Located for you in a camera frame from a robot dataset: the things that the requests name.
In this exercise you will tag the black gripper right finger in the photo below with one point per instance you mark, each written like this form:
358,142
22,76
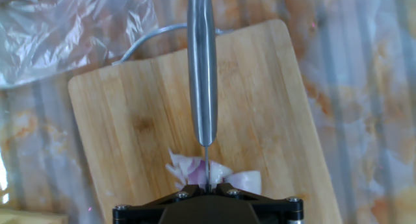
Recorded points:
279,211

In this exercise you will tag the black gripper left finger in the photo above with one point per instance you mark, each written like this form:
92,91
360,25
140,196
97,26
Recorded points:
136,214

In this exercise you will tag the steel cleaver knife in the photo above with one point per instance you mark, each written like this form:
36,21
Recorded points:
202,71

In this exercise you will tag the chopped red onion piece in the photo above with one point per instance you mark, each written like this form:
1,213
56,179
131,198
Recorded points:
219,172
188,170

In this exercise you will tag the wooden cutting board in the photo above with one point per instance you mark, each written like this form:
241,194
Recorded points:
260,120

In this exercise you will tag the marble pattern plastic mat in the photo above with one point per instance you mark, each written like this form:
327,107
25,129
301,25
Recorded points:
357,87

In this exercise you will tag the plastic bag of garlic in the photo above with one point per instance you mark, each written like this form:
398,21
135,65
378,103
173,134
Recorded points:
65,39

